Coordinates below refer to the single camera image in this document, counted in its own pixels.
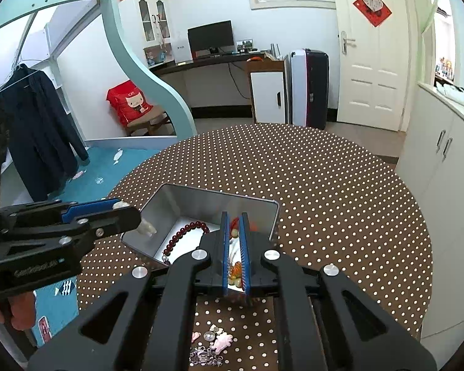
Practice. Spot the blue printed bedsheet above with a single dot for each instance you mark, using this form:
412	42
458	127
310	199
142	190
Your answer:
100	170

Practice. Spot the white and dark suitcase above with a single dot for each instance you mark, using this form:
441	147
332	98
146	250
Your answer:
313	89

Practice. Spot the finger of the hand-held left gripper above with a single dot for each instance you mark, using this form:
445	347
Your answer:
116	220
89	208

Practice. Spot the red cartoon print bag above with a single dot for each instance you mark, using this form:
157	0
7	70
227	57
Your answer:
129	102

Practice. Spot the person's left hand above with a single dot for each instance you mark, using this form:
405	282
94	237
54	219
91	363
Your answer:
23	311

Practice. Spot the dark navy coat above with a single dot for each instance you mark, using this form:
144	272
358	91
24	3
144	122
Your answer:
38	131

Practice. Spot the white sideboard cabinet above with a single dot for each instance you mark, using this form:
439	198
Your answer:
448	201

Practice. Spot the small pink charm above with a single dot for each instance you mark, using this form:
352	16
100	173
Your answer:
196	336

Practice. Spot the black computer monitor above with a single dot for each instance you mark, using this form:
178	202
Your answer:
210	34

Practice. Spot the pink picture box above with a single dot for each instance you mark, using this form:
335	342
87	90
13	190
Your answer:
154	56

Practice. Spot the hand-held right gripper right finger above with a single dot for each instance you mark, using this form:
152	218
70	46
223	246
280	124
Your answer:
246	257

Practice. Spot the brown polka dot tablecloth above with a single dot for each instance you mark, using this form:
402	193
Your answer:
313	201

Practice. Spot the large pink charm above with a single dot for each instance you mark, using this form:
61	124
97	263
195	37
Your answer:
221	341

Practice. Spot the white hutch cabinet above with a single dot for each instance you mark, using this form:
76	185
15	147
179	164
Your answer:
131	19

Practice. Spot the white charm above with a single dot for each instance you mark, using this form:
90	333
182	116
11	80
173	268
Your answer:
149	228

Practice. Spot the white cloth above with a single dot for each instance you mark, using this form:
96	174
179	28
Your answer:
454	94

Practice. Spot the white room door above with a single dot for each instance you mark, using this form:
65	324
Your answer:
371	65

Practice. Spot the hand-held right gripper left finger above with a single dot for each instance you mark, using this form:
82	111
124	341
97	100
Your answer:
225	255

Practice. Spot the wooden chair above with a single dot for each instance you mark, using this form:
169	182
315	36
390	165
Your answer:
150	121

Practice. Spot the white box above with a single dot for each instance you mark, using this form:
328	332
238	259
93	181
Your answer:
182	52

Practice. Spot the small picture frame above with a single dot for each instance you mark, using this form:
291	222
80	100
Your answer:
244	45

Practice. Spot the teal bunk bed frame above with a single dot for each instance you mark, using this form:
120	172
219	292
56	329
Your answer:
139	65

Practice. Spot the silver metal tin box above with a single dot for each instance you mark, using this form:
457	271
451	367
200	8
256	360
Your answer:
178	205

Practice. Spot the red diamond door decoration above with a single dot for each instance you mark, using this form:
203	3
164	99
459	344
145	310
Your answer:
372	7

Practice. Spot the clear round bead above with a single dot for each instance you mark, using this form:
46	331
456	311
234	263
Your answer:
207	336

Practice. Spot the white door desk cabinet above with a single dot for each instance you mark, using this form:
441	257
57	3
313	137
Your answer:
265	92

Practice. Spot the dark wooden desk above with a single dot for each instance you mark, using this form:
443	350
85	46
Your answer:
201	63

